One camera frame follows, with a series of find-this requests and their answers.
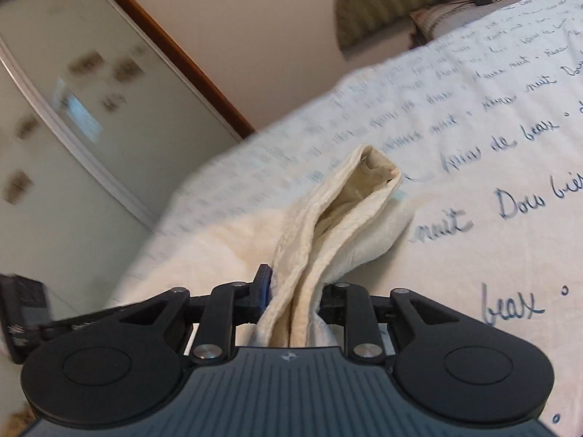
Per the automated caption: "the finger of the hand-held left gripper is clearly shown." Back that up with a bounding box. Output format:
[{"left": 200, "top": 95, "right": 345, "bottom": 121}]
[{"left": 39, "top": 306, "right": 133, "bottom": 342}]

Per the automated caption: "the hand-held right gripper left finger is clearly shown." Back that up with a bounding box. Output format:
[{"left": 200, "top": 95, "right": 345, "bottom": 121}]
[{"left": 119, "top": 263, "right": 275, "bottom": 366}]

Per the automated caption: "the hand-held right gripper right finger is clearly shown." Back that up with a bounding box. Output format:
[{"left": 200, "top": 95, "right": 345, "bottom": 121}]
[{"left": 319, "top": 281, "right": 461, "bottom": 360}]

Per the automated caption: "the cream cloth towel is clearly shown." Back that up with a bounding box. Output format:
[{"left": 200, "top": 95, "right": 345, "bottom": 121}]
[{"left": 107, "top": 144, "right": 407, "bottom": 352}]

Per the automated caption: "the frosted glass wardrobe door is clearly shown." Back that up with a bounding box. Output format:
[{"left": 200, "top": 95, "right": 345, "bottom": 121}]
[{"left": 0, "top": 0, "right": 257, "bottom": 240}]

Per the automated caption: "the white script-printed bedsheet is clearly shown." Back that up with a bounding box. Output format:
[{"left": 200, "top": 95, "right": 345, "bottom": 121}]
[{"left": 105, "top": 0, "right": 583, "bottom": 437}]

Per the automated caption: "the beige pillow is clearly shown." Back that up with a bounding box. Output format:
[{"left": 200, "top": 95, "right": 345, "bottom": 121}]
[{"left": 409, "top": 1, "right": 513, "bottom": 48}]

